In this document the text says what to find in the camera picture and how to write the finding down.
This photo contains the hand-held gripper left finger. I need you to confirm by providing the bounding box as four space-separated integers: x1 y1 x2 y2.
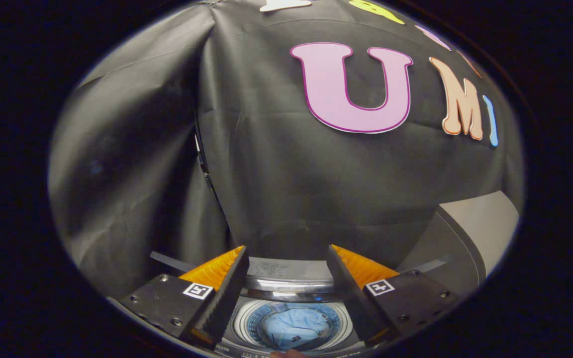
117 245 250 350

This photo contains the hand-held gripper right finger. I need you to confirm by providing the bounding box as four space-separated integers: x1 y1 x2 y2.
326 244 460 347

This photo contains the light blue polo shirt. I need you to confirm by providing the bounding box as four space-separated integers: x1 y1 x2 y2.
259 308 333 352

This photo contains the grey washing machine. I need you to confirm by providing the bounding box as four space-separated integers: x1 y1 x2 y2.
150 250 455 358

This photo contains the black backdrop cloth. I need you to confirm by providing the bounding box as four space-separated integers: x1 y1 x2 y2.
48 0 525 299

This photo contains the beige cabinet with dark frame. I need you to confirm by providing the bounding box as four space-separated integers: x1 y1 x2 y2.
395 190 522 300

